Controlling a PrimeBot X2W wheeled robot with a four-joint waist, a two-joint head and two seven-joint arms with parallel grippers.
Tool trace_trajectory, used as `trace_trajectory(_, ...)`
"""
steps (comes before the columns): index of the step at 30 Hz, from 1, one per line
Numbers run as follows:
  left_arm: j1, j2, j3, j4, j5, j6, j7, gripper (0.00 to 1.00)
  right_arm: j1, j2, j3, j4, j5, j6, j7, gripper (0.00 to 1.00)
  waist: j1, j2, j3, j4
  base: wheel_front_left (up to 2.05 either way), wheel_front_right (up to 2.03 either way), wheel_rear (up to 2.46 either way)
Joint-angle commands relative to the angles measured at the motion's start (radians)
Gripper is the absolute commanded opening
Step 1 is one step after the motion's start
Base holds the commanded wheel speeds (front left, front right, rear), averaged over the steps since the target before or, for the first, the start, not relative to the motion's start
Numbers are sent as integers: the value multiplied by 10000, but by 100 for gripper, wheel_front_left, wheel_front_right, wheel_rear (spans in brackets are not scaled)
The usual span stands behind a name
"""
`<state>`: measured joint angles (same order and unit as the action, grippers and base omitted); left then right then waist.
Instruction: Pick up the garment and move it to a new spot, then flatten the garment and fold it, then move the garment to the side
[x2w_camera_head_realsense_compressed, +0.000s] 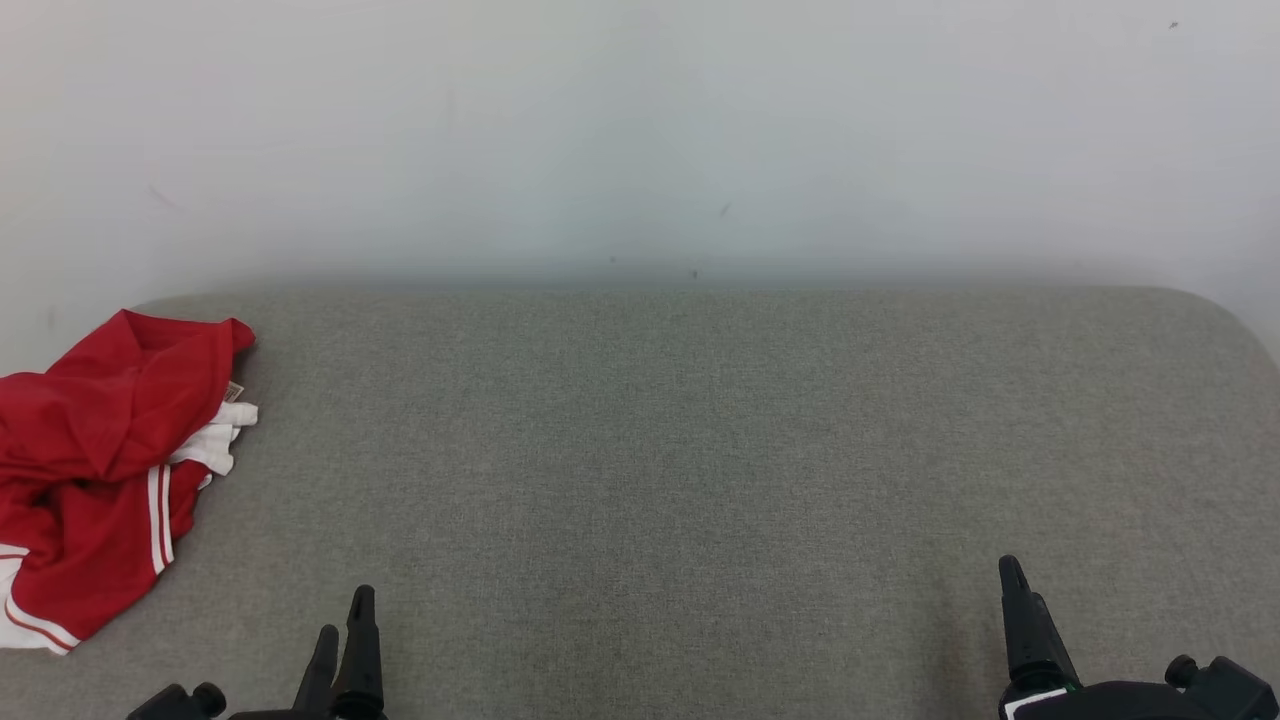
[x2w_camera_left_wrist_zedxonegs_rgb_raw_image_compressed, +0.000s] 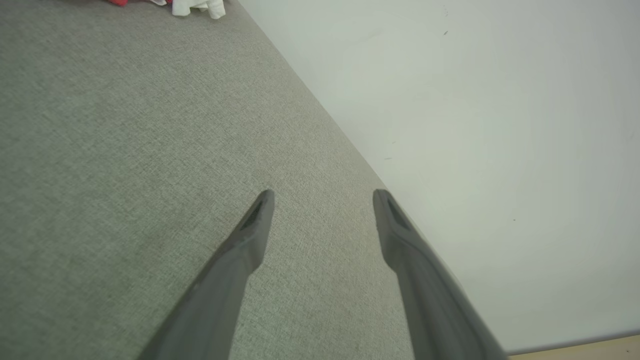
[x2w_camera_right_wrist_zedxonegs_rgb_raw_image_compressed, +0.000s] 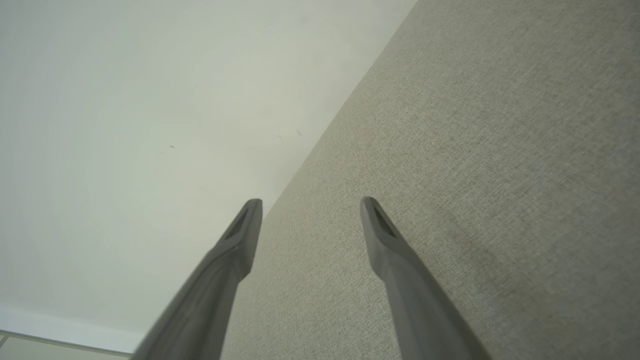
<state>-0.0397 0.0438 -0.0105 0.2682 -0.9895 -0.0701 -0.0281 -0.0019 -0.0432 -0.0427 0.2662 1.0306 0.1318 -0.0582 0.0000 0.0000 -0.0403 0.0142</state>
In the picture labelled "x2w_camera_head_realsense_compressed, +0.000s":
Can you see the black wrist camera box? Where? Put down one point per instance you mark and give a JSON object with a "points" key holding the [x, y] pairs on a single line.
{"points": [[1230, 692], [180, 703]]}

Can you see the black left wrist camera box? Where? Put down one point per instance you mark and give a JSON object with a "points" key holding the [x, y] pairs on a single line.
{"points": [[180, 703]]}

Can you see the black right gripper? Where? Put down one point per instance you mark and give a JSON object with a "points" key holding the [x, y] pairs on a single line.
{"points": [[1110, 705]]}

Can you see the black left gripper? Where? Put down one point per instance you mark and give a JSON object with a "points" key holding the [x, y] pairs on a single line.
{"points": [[300, 716]]}

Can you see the red shorts with white band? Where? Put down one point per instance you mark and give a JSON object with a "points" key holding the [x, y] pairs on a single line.
{"points": [[120, 400]]}

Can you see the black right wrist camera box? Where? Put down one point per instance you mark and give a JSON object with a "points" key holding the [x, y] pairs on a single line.
{"points": [[1230, 692]]}

